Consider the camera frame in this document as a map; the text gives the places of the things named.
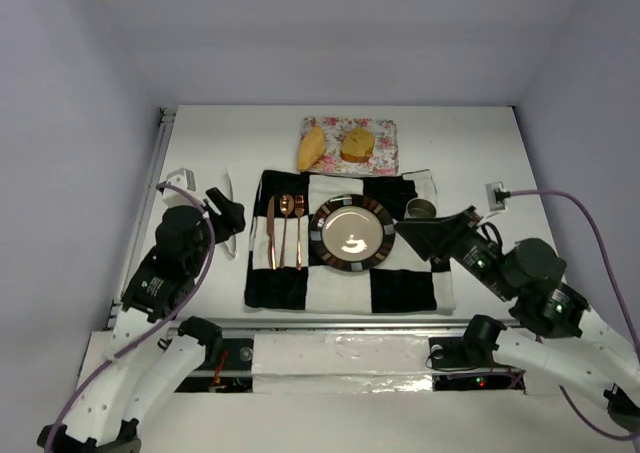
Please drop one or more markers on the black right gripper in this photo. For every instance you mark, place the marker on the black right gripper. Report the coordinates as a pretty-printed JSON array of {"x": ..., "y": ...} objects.
[{"x": 451, "y": 235}]

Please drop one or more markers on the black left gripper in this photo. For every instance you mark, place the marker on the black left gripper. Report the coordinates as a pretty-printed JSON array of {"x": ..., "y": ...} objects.
[{"x": 220, "y": 213}]

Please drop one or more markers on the round toasted bread piece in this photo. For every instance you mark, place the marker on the round toasted bread piece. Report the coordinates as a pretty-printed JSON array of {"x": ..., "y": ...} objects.
[{"x": 357, "y": 145}]

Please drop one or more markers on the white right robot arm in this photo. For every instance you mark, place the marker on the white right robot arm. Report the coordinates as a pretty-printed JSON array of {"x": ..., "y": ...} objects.
[{"x": 559, "y": 334}]

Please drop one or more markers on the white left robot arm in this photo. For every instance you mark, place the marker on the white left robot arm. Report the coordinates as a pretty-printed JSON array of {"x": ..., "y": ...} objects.
[{"x": 142, "y": 366}]

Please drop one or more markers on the long golden bread roll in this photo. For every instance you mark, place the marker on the long golden bread roll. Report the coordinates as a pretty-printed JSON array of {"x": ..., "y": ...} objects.
[{"x": 312, "y": 147}]

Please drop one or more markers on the grey ceramic cup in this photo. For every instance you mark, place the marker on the grey ceramic cup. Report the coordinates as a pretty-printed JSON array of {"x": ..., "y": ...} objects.
[{"x": 420, "y": 208}]

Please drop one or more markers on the copper table knife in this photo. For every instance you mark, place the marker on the copper table knife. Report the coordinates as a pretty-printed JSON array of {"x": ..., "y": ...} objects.
[{"x": 270, "y": 228}]

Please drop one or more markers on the copper spoon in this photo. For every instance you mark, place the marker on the copper spoon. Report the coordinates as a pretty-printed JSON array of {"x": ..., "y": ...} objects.
[{"x": 286, "y": 206}]

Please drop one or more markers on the copper fork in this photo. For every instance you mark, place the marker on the copper fork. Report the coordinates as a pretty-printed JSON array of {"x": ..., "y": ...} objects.
[{"x": 299, "y": 212}]

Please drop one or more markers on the black white checkered cloth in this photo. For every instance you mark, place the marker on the black white checkered cloth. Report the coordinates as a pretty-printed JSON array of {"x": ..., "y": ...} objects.
[{"x": 402, "y": 284}]

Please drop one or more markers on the dark rimmed ceramic plate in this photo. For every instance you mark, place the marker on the dark rimmed ceramic plate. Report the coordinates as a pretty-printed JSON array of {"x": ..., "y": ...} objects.
[{"x": 352, "y": 233}]

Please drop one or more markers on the floral rectangular tray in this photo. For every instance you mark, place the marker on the floral rectangular tray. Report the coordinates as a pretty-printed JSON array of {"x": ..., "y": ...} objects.
[{"x": 384, "y": 160}]

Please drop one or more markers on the white foam front panel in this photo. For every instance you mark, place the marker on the white foam front panel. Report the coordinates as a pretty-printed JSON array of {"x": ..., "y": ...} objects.
[{"x": 340, "y": 363}]

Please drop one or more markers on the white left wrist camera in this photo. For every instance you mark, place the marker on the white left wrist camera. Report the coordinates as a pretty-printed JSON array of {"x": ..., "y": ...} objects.
[{"x": 184, "y": 179}]

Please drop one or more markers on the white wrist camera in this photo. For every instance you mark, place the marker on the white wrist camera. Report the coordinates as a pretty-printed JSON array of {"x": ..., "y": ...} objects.
[
  {"x": 497, "y": 195},
  {"x": 184, "y": 179}
]

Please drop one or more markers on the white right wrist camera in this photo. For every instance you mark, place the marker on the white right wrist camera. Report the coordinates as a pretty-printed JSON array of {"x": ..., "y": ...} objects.
[{"x": 497, "y": 195}]

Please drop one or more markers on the aluminium left side rail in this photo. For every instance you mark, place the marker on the aluminium left side rail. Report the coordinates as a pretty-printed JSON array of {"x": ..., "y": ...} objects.
[{"x": 167, "y": 116}]

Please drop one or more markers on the aluminium rail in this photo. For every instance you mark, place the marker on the aluminium rail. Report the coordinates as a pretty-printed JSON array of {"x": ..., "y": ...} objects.
[
  {"x": 167, "y": 116},
  {"x": 247, "y": 327}
]

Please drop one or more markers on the aluminium front rail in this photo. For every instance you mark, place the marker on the aluminium front rail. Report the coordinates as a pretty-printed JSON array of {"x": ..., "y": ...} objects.
[{"x": 247, "y": 327}]

